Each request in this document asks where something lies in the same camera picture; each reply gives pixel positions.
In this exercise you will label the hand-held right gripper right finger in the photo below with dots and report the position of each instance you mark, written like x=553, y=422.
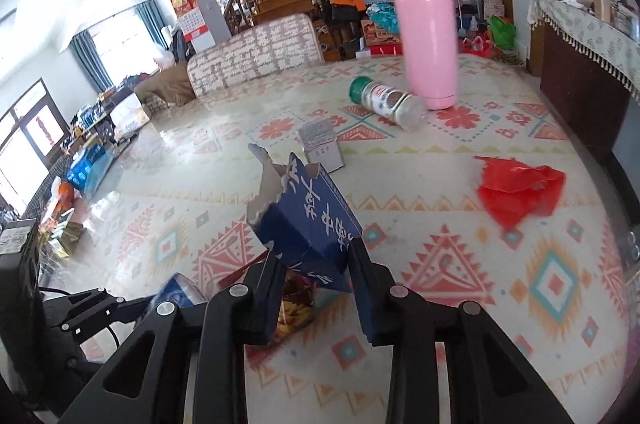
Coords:
x=381, y=304

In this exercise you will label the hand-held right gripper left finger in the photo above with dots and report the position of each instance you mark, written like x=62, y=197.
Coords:
x=265, y=304

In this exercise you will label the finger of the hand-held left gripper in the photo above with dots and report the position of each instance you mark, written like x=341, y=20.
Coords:
x=95, y=306

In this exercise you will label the dark red snack bag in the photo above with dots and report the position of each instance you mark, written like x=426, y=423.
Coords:
x=297, y=309

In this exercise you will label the blue white wrapper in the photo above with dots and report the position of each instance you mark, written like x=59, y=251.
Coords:
x=175, y=294

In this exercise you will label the torn blue box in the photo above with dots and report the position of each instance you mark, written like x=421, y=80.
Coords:
x=310, y=214

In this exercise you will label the small grey white box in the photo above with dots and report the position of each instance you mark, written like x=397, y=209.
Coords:
x=320, y=144

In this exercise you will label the white yellow snack pack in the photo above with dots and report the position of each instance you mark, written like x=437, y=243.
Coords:
x=62, y=239

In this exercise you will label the patterned tablecloth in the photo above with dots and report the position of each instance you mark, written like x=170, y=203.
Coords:
x=450, y=304

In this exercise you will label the orange packet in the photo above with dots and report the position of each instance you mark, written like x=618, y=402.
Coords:
x=65, y=193

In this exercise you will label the blue packet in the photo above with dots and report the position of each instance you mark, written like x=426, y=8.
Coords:
x=87, y=169

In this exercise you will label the red plastic bag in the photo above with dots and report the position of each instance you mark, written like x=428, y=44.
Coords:
x=515, y=194

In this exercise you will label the clear spice bottle green cap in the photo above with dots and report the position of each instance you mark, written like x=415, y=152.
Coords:
x=390, y=101

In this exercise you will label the blue curtain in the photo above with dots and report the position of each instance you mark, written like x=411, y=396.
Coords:
x=90, y=59
x=150, y=21

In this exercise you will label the brown coat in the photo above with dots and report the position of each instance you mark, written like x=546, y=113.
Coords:
x=165, y=86

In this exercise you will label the window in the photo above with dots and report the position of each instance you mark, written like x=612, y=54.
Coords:
x=125, y=44

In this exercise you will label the pink thermos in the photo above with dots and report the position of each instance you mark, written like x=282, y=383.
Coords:
x=430, y=44

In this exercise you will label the dark wooden cabinet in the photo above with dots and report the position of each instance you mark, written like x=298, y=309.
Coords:
x=575, y=104

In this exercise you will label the pile of gift boxes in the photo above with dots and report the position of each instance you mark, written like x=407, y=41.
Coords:
x=350, y=9

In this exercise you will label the green bag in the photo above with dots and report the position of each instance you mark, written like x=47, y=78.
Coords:
x=502, y=31

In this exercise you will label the cabinet with fringed cloth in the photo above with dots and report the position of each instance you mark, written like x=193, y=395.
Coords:
x=585, y=29

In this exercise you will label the red wall calendar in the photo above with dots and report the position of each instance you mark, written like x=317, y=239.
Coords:
x=187, y=11

